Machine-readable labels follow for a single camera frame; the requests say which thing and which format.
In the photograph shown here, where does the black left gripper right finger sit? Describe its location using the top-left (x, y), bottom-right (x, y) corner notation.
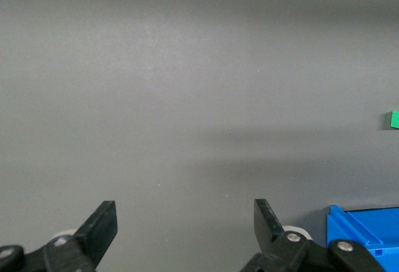
top-left (239, 198), bottom-right (390, 272)

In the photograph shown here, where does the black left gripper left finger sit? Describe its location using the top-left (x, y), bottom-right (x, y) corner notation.
top-left (0, 200), bottom-right (118, 272)

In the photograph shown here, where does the small green cube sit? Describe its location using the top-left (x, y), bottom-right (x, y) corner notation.
top-left (383, 110), bottom-right (399, 130)

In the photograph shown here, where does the blue plastic storage bin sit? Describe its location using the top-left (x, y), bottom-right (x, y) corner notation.
top-left (326, 204), bottom-right (399, 272)

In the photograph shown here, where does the dark grey table mat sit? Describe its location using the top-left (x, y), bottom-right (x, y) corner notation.
top-left (0, 0), bottom-right (399, 272)

